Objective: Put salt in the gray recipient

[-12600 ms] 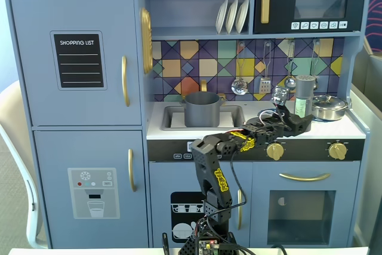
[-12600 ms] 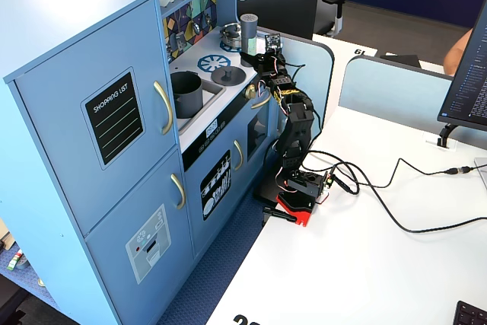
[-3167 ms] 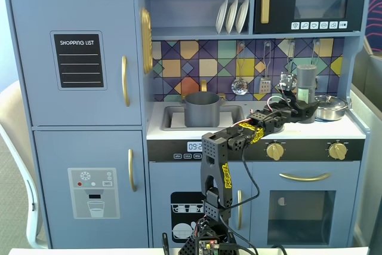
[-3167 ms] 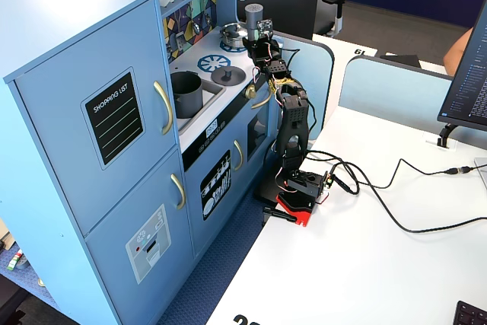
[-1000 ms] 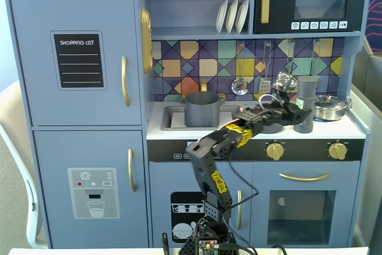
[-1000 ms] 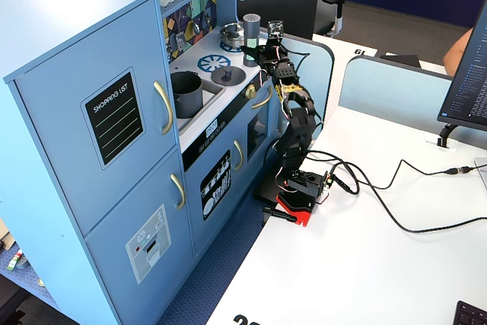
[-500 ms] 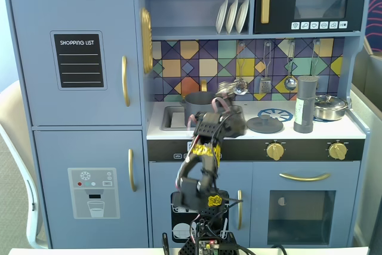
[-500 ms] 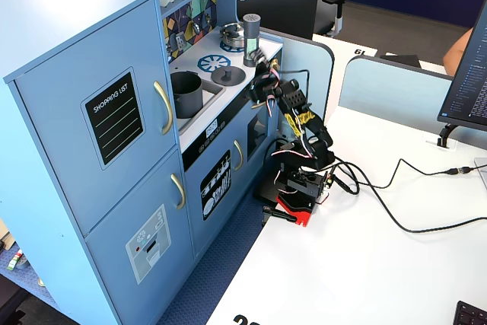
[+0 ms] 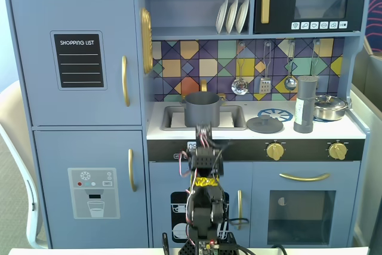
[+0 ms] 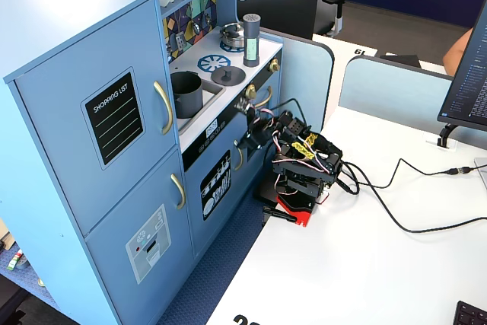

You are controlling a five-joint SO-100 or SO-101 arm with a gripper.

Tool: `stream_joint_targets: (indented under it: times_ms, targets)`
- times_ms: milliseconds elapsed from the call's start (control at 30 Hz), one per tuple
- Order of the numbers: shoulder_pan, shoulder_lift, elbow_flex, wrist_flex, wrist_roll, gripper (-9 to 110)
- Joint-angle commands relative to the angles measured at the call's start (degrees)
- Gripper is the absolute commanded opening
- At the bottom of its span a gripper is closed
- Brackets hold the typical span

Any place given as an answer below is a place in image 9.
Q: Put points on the steel ladle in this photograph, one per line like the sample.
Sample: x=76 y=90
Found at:
x=290 y=83

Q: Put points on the oven door with window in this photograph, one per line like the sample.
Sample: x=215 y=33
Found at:
x=343 y=177

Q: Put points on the black table clamp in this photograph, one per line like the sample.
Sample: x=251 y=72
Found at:
x=165 y=243

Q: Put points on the gold toy phone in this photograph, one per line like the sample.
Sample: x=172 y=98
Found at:
x=146 y=40

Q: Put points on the beige partition panel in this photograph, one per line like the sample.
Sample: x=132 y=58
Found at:
x=368 y=117

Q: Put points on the dishwasher door with print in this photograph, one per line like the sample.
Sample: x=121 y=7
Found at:
x=161 y=177

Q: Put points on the gray plastic pot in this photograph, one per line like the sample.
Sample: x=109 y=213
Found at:
x=203 y=108

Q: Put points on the steel pot with lid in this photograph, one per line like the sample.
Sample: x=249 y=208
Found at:
x=331 y=108

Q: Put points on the freezer door with dispenser print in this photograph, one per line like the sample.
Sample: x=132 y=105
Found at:
x=59 y=153

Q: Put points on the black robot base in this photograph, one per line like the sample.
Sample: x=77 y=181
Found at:
x=191 y=246

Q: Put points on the gold toy faucet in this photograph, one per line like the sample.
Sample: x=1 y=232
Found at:
x=203 y=86

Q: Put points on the steel spatula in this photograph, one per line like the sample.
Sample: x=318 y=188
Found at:
x=264 y=86

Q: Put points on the gray salt shaker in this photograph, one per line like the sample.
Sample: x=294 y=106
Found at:
x=307 y=102

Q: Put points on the gold stove knob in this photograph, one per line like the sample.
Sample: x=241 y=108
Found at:
x=275 y=151
x=338 y=151

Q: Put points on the robot controller board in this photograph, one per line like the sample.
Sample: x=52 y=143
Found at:
x=206 y=246

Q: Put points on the white toy plate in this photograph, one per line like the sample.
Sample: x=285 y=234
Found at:
x=242 y=14
x=221 y=16
x=231 y=16

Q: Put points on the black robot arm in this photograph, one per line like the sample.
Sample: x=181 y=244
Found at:
x=206 y=207

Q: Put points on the gray toy sink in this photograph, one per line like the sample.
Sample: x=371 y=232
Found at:
x=235 y=114

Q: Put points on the black toy microwave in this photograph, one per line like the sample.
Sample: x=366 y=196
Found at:
x=276 y=7

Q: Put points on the gray pot lid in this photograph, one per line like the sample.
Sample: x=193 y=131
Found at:
x=262 y=126

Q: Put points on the steel hanging utensil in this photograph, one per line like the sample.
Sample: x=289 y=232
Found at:
x=314 y=71

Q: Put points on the fridge door with shopping list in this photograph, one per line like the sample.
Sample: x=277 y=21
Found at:
x=35 y=87

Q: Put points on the gold tap knob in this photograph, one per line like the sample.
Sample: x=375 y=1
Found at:
x=222 y=96

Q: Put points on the steel slotted spoon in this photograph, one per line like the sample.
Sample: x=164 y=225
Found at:
x=239 y=87

